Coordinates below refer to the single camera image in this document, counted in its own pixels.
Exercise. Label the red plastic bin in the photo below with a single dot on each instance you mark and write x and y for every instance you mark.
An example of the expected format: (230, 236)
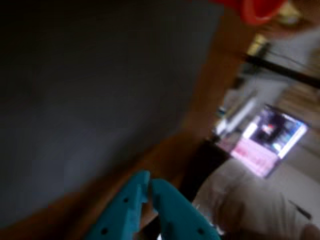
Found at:
(252, 10)

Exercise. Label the open laptop with lit screen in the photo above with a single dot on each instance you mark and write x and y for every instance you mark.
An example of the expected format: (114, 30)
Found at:
(272, 140)

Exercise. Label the black metal bar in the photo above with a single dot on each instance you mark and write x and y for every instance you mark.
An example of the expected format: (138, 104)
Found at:
(282, 68)

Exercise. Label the black pen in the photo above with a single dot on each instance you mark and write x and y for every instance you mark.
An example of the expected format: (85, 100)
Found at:
(300, 210)

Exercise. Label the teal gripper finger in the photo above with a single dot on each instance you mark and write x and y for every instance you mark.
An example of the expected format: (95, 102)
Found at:
(120, 212)
(180, 215)

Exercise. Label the white cloth sheet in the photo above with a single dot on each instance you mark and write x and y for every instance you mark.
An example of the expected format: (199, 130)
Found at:
(257, 205)

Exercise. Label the dark grey textured mat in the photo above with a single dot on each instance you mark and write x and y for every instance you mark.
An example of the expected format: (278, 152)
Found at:
(100, 87)

